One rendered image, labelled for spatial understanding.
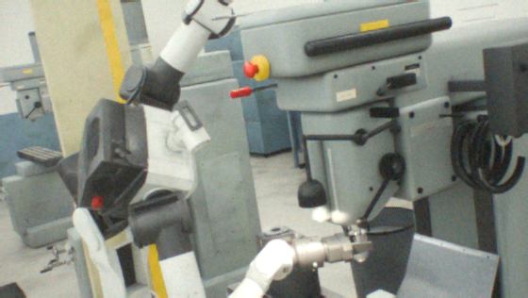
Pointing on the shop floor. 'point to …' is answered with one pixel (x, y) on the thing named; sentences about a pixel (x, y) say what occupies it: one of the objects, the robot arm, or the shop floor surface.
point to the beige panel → (86, 83)
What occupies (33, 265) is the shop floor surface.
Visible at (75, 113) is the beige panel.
